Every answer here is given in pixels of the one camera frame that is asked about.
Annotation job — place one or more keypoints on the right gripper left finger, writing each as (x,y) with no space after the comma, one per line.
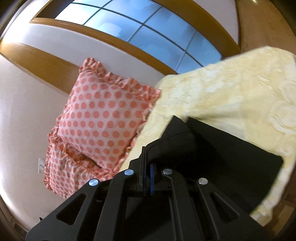
(107,210)

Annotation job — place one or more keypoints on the cream patterned bed mattress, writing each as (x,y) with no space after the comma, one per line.
(251,96)

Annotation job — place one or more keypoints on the pink polka-dot pillow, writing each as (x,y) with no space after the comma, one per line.
(104,114)
(66,169)

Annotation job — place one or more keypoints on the black pants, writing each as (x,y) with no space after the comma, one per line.
(242,171)

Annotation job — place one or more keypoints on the window with wooden frame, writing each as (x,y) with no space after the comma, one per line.
(142,39)

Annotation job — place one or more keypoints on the right pink polka-dot pillow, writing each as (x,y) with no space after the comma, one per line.
(104,114)

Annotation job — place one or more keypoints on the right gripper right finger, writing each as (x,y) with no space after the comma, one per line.
(198,210)

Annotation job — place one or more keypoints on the left pink polka-dot pillow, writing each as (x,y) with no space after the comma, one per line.
(66,169)

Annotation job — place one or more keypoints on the white wall socket panel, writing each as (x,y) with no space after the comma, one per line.
(41,166)

